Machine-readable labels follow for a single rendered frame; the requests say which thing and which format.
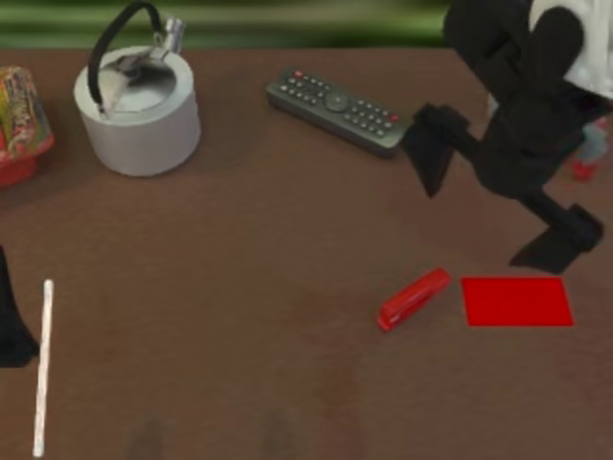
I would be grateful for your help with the red rectangular card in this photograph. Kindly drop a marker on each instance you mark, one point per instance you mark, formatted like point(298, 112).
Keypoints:
point(517, 302)

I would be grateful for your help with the red plastic stapler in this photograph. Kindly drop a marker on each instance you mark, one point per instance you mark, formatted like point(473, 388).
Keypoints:
point(414, 299)

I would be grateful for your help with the white thin stick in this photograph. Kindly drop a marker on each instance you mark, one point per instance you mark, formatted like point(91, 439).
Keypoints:
point(43, 369)

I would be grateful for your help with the small red and teal toy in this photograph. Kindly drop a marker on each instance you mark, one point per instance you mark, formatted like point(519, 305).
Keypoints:
point(588, 158)

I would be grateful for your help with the grey remote control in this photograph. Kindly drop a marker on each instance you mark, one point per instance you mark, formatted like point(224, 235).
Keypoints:
point(337, 109)

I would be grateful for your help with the colourful snack packet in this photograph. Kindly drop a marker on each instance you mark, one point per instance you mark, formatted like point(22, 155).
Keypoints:
point(19, 120)

